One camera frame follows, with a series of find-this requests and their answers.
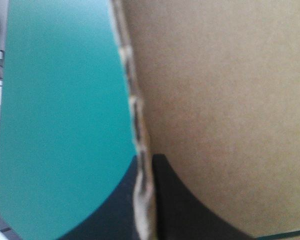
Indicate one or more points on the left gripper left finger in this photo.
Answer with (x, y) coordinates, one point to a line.
(110, 215)

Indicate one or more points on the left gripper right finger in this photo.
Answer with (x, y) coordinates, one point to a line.
(180, 212)

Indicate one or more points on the brown cardboard box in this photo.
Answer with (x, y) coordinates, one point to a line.
(215, 100)

